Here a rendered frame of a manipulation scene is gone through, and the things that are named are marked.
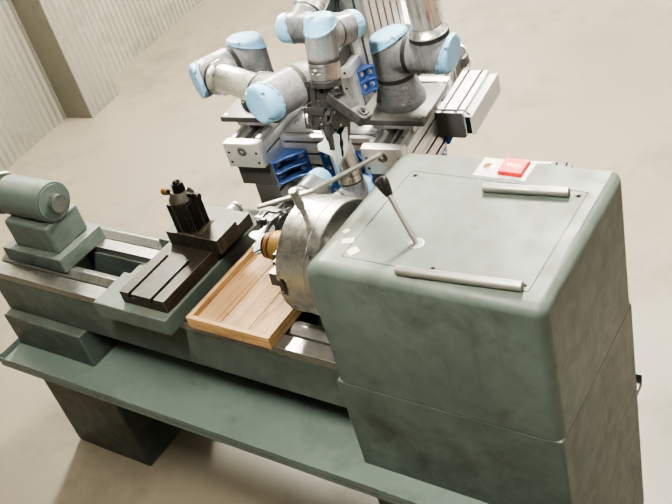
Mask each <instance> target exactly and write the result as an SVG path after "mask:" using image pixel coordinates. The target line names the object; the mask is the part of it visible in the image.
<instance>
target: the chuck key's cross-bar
mask: <svg viewBox="0 0 672 504"><path fill-rule="evenodd" d="M380 157H382V154H381V152H379V153H377V154H375V155H373V156H371V157H369V158H368V159H366V160H364V161H362V162H360V163H358V164H356V165H355V166H353V167H351V168H349V169H347V170H345V171H344V172H342V173H340V174H338V175H336V176H334V177H332V178H331V179H329V180H327V181H325V182H323V183H321V184H320V185H318V186H316V187H314V188H312V189H309V190H305V191H302V192H299V197H303V196H306V195H309V194H313V193H315V192H317V191H319V190H321V189H322V188H324V187H326V186H328V185H330V184H332V183H334V182H335V181H337V180H339V179H341V178H343V177H345V176H347V175H348V174H350V173H352V172H354V171H356V170H358V169H360V168H361V167H363V166H365V165H367V164H369V163H371V162H373V161H374V160H376V159H378V158H380ZM289 200H292V198H291V196H290V195H288V196H285V197H282V198H278V199H275V200H271V201H268V202H264V203H261V204H258V205H257V209H261V208H265V207H268V206H272V205H275V204H279V203H282V202H285V201H289Z"/></svg>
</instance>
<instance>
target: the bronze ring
mask: <svg viewBox="0 0 672 504"><path fill-rule="evenodd" d="M280 233H281V231H279V230H277V231H268V232H266V233H265V234H264V235H263V237H262V239H261V242H260V251H261V254H262V255H263V257H265V258H268V259H271V260H272V261H273V260H274V257H273V253H274V252H275V251H276V250H277V244H278V240H279V236H280Z"/></svg>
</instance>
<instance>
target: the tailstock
mask: <svg viewBox="0 0 672 504"><path fill-rule="evenodd" d="M0 214H10V216H9V217H8V218H6V220H5V224H6V225H7V227H8V229H9V231H10V232H11V234H12V236H13V239H11V240H10V241H9V242H8V243H7V244H5V245H4V246H3V249H4V251H5V252H6V254H7V256H8V257H9V259H11V260H15V261H19V262H23V263H27V264H31V265H35V266H39V267H43V268H47V269H51V270H54V271H58V272H62V273H67V272H68V271H69V270H70V269H71V268H73V267H74V266H75V265H76V264H77V263H78V262H79V261H80V260H82V259H83V258H84V257H85V256H86V255H87V254H88V253H89V252H90V251H91V250H93V249H94V248H95V247H96V246H97V245H98V244H99V243H100V242H101V241H102V240H103V239H105V235H104V233H103V231H102V229H101V227H100V226H99V225H97V224H92V223H87V222H84V220H83V218H82V216H81V214H80V212H79V210H78V208H77V206H76V205H75V204H72V203H70V194H69V191H68V189H67V188H66V187H65V186H64V185H63V184H62V183H60V182H56V181H50V180H44V179H39V178H33V177H27V176H21V175H15V174H13V173H11V172H8V171H0Z"/></svg>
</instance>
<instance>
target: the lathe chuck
mask: <svg viewBox="0 0 672 504"><path fill-rule="evenodd" d="M341 197H347V196H340V195H334V194H326V193H321V194H316V193H313V194H309V195H307V196H305V197H304V198H303V199H302V200H303V202H304V204H305V210H306V209H308V210H310V211H311V213H310V215H309V216H308V217H307V218H305V219H300V218H299V217H298V215H299V213H300V210H297V208H296V206H294V208H293V209H292V210H291V212H290V213H289V215H288V217H287V218H286V220H285V223H284V225H283V227H282V230H281V233H280V236H279V240H278V244H277V250H276V260H275V268H276V278H277V280H278V281H280V280H281V279H284V282H286V284H287V288H288V291H289V294H286V293H285V292H284V291H281V294H282V296H283V298H284V300H285V301H286V302H287V304H288V305H289V306H291V307H292V308H294V309H296V310H299V311H303V312H307V313H313V314H316V315H319V313H318V312H317V311H316V310H315V309H314V308H313V306H312V304H311V303H310V300H309V298H308V295H307V291H306V287H305V279H304V263H305V255H306V249H307V245H308V241H309V238H310V235H311V232H312V230H313V227H314V225H315V223H316V221H317V219H318V218H319V216H320V215H321V213H322V212H323V211H324V209H325V208H326V207H327V206H328V205H329V204H330V203H332V202H333V201H334V200H336V199H338V198H341Z"/></svg>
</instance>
